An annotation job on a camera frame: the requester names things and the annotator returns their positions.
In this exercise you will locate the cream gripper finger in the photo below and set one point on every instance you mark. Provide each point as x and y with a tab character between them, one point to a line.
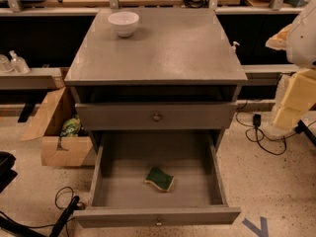
299	98
279	40

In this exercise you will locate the green yellow sponge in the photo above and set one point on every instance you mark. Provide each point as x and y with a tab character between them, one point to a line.
159	179

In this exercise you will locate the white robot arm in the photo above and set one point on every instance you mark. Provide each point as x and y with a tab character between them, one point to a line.
298	39

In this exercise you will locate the grey wooden drawer cabinet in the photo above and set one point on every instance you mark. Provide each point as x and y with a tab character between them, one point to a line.
175	56

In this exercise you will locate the closed grey top drawer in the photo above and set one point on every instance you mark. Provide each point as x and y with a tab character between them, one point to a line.
133	116

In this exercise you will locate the open grey middle drawer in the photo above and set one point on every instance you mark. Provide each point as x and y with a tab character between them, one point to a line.
120	198

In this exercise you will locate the black caster leg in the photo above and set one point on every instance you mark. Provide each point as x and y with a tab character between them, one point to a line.
303	128

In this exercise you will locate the small white pump bottle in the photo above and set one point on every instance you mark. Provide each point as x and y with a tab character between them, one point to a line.
235	45

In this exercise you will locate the blue tape floor marker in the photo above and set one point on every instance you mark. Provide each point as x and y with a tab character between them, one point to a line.
260	231

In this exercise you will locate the white ceramic bowl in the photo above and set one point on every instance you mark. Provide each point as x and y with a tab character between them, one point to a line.
124	23

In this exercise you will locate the green snack bag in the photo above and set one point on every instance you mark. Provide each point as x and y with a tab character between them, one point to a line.
71	127

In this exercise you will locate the open cardboard box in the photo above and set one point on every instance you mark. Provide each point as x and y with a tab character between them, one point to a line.
56	108

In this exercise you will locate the black stand leg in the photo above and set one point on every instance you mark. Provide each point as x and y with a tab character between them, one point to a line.
19	230

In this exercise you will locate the clear sanitizer pump bottle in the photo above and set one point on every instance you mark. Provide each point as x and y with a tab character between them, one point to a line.
19	64

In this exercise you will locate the black power adapter with cable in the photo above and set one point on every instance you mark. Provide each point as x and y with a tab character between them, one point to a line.
256	135

